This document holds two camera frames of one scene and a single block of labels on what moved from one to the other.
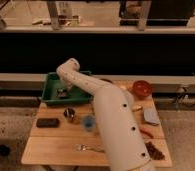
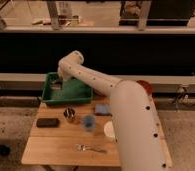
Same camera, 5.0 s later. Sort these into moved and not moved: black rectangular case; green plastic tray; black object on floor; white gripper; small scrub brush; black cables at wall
Moved: white gripper; small scrub brush
Not moved: black cables at wall; green plastic tray; black rectangular case; black object on floor
